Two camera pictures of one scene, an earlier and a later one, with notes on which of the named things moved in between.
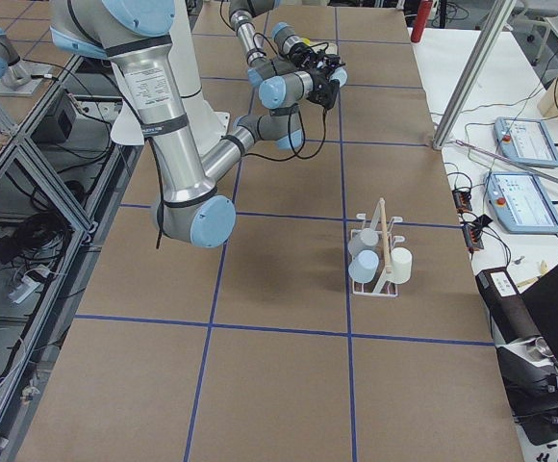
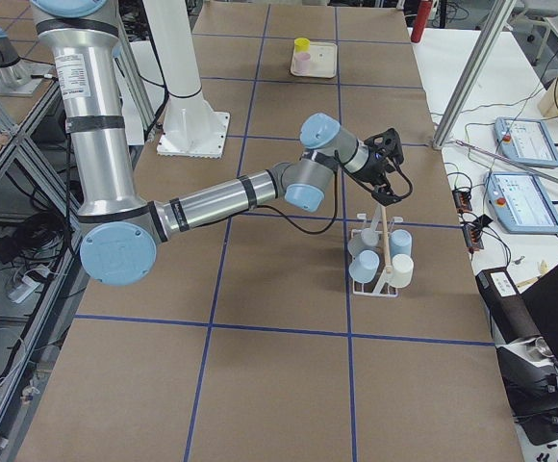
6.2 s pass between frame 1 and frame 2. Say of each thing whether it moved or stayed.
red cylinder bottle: stayed
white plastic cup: stayed
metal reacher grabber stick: stayed
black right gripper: moved
